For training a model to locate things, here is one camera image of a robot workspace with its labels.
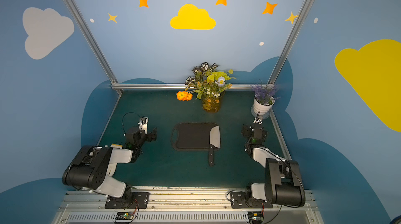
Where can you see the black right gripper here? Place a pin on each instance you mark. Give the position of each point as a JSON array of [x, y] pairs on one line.
[[253, 130]]

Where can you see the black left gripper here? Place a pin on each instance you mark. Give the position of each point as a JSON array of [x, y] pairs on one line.
[[149, 135]]

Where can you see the cleaver knife black handle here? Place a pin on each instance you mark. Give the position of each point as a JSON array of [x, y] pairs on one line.
[[214, 142]]

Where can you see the black plastic cutting board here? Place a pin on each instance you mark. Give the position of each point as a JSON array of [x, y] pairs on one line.
[[191, 136]]

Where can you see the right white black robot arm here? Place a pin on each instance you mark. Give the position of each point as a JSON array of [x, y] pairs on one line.
[[282, 181]]

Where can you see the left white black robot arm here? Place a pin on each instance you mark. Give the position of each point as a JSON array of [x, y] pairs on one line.
[[93, 166]]

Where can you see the left controller board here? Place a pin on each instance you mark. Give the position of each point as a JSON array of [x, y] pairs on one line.
[[124, 217]]

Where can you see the controller board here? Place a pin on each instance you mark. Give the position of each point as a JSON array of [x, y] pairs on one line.
[[124, 217], [255, 217]]

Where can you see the right controller board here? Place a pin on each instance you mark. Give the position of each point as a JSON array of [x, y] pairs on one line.
[[255, 217]]

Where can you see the lavender plant in white pot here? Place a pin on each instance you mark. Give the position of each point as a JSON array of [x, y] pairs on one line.
[[263, 99]]

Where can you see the rear aluminium crossbar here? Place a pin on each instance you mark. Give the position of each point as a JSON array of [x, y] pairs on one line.
[[131, 86]]

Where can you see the flower bouquet in glass vase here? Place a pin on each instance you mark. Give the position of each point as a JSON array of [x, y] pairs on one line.
[[208, 85]]

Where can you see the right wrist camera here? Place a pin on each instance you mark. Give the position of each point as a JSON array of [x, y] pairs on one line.
[[258, 119]]

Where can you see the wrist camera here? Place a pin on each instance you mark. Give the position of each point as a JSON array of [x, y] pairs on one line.
[[143, 124], [258, 119]]

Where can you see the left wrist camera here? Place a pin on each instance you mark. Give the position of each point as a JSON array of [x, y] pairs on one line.
[[143, 124]]

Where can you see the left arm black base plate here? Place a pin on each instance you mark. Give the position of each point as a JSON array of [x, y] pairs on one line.
[[129, 200]]

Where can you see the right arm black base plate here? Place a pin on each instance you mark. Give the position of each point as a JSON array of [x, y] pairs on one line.
[[242, 199]]

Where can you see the aluminium front rail frame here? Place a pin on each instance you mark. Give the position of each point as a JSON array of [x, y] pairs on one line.
[[180, 205]]

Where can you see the right aluminium frame post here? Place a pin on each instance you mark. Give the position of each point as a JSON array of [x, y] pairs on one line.
[[295, 30]]

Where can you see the aluminium frame post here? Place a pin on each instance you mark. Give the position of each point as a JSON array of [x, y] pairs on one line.
[[83, 26], [295, 30]]

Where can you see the left aluminium frame post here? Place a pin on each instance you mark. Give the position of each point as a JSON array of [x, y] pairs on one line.
[[83, 26]]

